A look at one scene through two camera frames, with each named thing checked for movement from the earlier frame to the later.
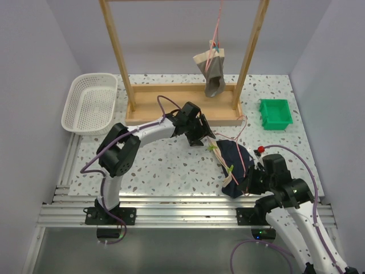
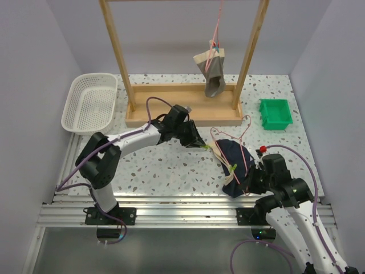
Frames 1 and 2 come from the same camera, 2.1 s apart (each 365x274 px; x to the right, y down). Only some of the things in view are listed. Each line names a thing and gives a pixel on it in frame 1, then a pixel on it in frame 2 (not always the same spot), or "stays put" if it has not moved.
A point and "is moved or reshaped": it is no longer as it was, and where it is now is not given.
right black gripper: (247, 185) stays put
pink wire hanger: (236, 139) → (235, 137)
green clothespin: (212, 147) is moved or reshaped
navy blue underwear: (238, 160) stays put
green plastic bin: (275, 114) stays put
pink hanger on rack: (214, 43) stays put
